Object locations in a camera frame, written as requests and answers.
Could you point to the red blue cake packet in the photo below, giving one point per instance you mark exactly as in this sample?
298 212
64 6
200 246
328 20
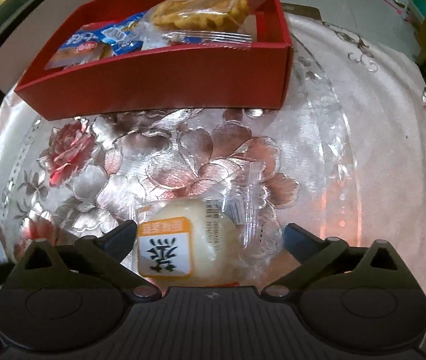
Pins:
83 46

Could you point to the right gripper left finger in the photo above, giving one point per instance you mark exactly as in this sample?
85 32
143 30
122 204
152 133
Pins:
106 254

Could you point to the small blue candy packet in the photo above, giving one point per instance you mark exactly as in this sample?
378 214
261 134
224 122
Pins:
120 36

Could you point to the waffle cookies clear packet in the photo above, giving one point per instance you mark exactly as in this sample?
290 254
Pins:
201 21

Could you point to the pink fly swatter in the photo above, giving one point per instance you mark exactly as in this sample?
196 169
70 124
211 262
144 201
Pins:
397 9

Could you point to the floral tablecloth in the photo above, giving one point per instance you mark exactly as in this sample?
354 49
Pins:
345 156

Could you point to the grey coffee table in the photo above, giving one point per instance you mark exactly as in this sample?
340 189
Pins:
21 15

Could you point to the round white bun packet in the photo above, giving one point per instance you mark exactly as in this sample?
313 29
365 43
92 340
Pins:
205 235

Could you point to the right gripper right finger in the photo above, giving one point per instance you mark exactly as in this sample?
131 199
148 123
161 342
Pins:
316 257

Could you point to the red cardboard box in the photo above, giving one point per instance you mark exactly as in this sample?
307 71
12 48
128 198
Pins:
182 76

